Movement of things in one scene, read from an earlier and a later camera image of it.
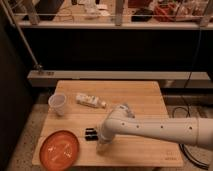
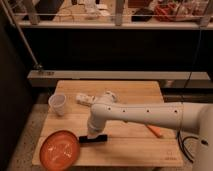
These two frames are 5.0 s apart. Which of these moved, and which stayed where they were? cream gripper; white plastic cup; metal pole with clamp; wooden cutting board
Moved: cream gripper
Stayed: white plastic cup; wooden cutting board; metal pole with clamp
